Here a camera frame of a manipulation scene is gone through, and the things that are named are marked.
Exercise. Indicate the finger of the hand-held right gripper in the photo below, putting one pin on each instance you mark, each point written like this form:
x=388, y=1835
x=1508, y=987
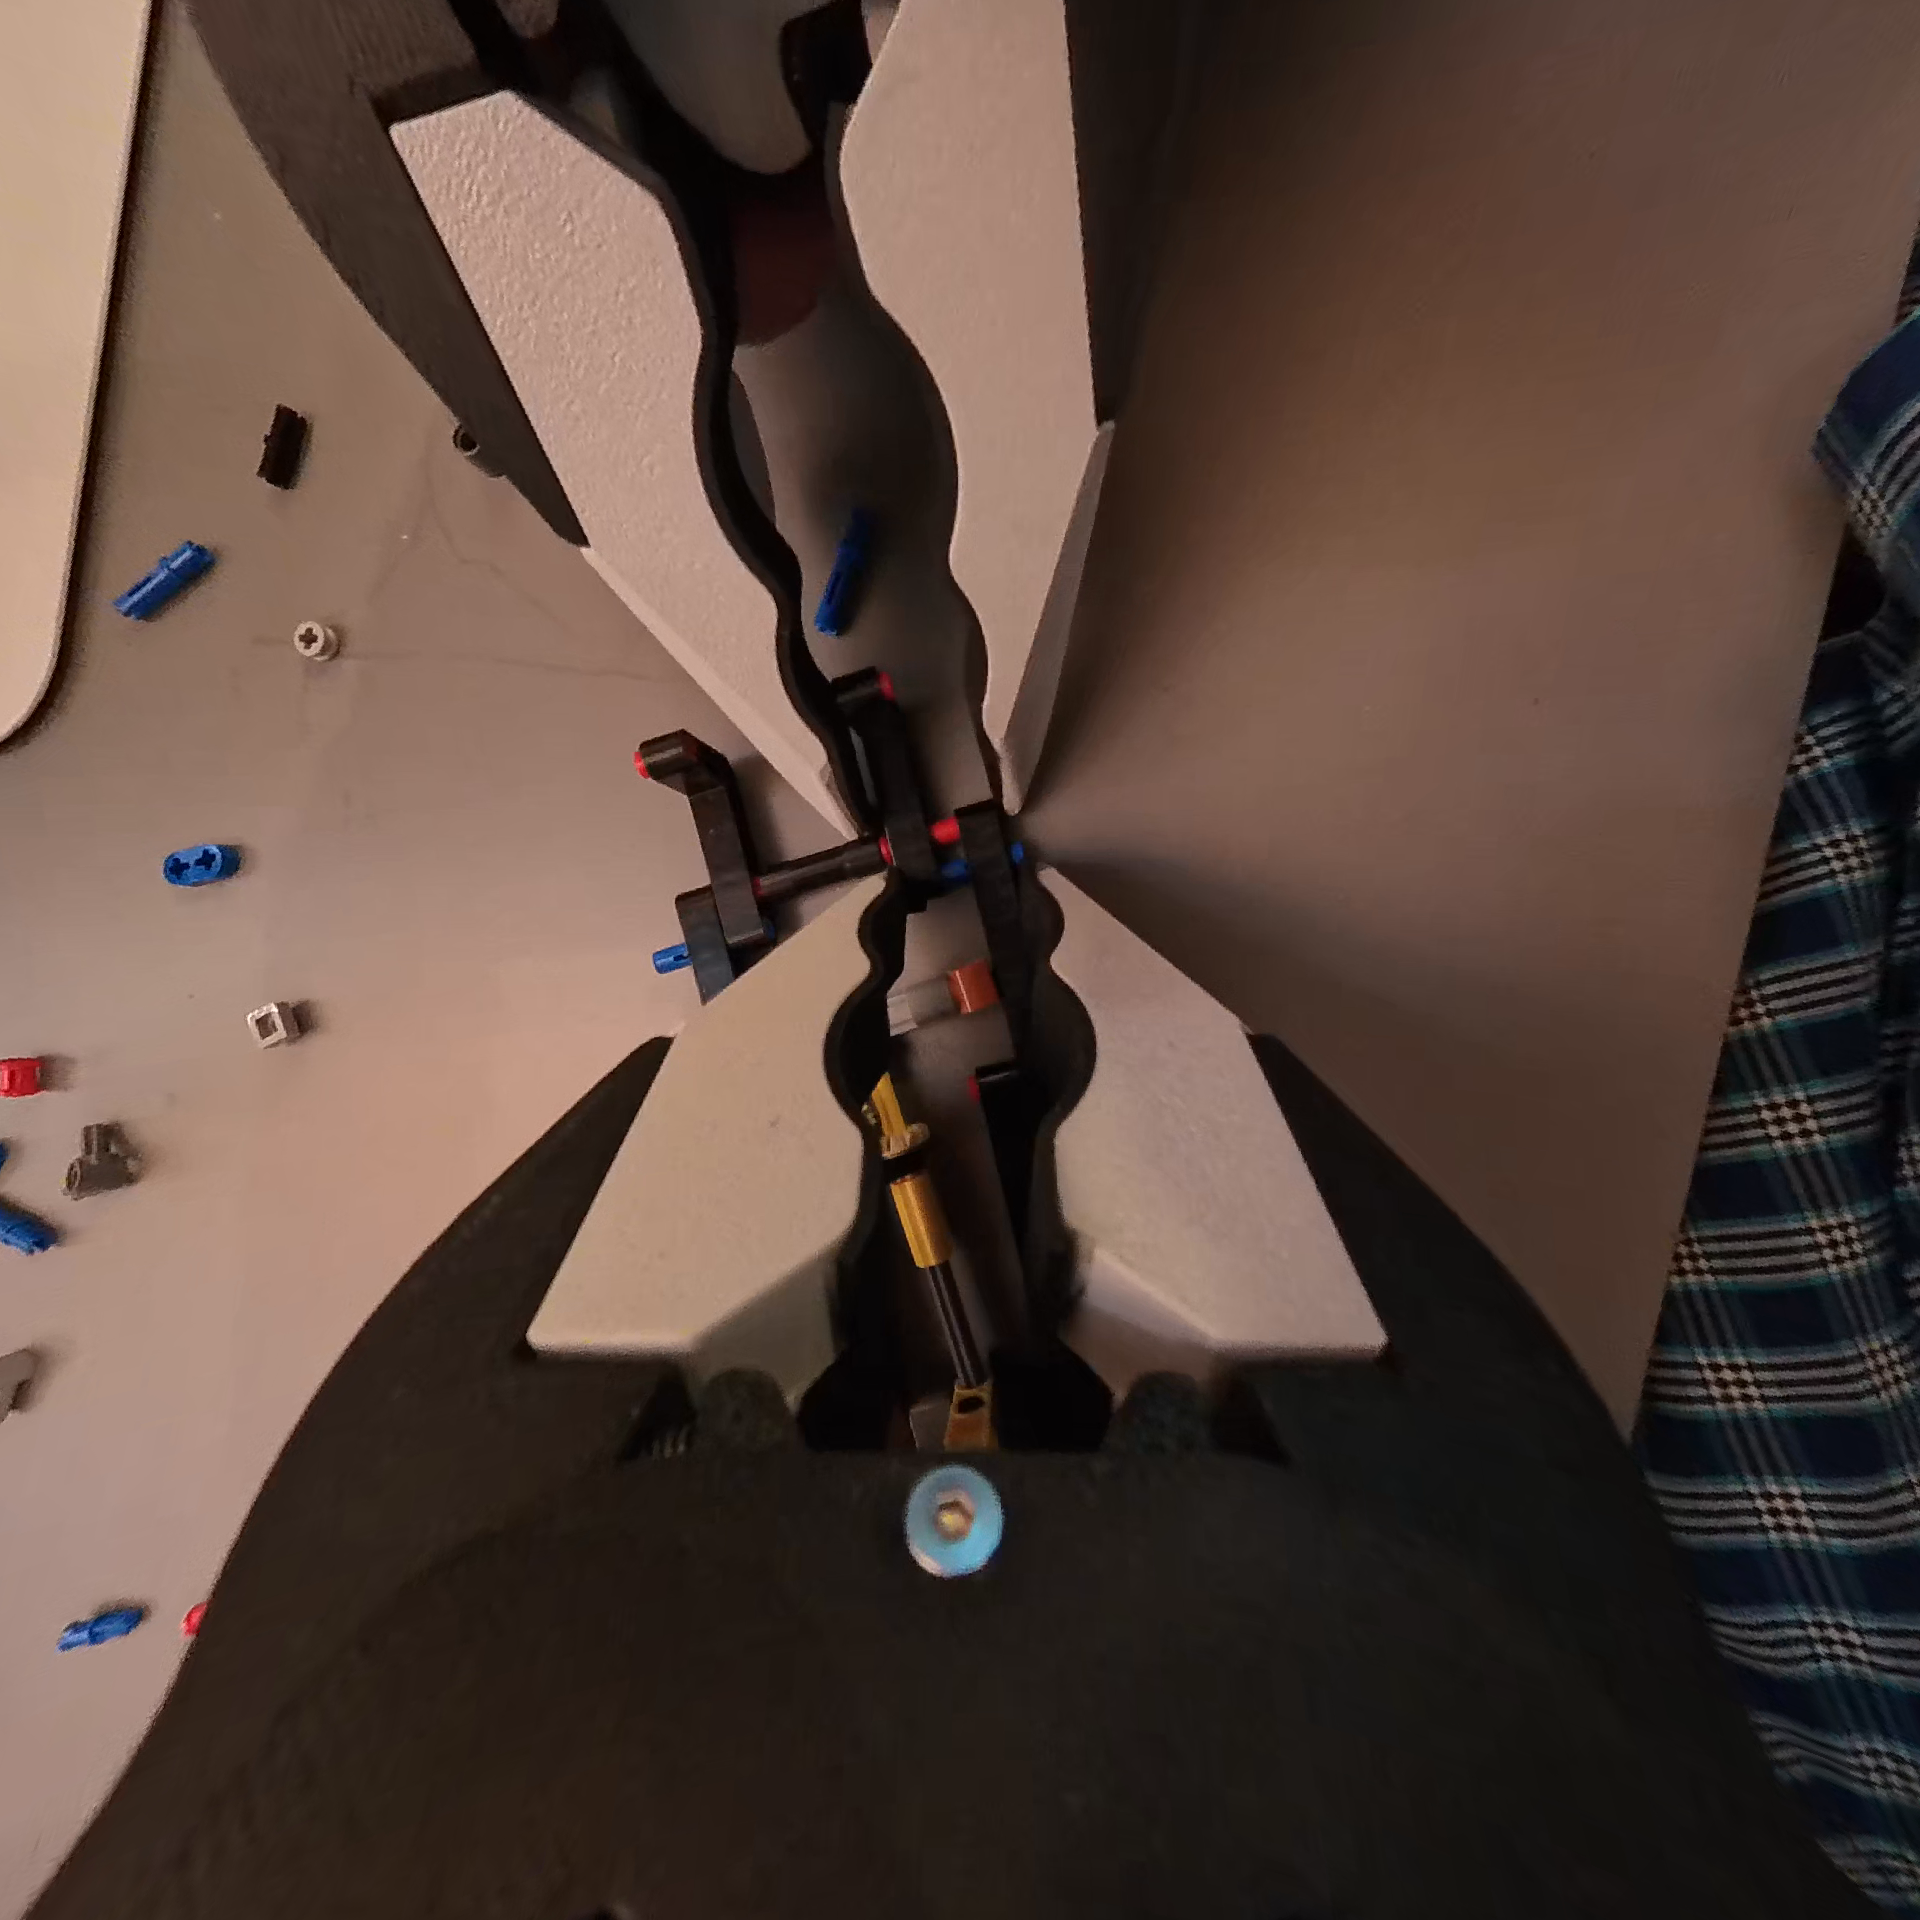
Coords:
x=990, y=224
x=585, y=331

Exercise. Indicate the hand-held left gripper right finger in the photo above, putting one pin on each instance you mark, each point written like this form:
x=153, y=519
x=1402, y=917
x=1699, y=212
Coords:
x=1230, y=1201

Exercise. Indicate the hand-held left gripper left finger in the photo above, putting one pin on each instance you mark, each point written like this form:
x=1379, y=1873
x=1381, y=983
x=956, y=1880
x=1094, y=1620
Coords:
x=705, y=1201

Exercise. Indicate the black lego liftarm blue pin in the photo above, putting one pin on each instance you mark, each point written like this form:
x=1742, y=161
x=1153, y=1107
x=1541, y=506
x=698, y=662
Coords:
x=720, y=841

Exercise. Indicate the black lego chassis assembly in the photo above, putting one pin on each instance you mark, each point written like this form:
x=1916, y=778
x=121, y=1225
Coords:
x=990, y=900

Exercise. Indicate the black lego liftarm axle tube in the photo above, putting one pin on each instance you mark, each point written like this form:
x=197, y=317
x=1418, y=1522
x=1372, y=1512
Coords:
x=885, y=751

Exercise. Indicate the blue lego axle pin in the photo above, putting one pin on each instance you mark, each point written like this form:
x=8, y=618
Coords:
x=27, y=1227
x=844, y=571
x=163, y=582

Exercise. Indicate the grey lego bush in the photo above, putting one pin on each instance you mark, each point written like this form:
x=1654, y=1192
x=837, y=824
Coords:
x=317, y=638

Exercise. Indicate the light grey square lego piece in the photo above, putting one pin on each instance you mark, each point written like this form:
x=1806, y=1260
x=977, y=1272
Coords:
x=254, y=1034

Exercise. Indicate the blue two-hole lego liftarm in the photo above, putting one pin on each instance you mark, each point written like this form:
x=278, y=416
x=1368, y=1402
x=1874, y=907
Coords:
x=203, y=866

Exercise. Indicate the red lego bush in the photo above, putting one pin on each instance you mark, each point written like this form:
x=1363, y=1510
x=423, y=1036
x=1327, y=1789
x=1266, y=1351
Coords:
x=19, y=1077

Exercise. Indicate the grey lego tube connector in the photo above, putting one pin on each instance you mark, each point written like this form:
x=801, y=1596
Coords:
x=15, y=1380

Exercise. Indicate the short blue lego pin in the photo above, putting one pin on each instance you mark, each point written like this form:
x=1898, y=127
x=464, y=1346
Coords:
x=103, y=1629

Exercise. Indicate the person's plaid shirt torso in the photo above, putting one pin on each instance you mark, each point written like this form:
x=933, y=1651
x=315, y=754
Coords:
x=1801, y=1201

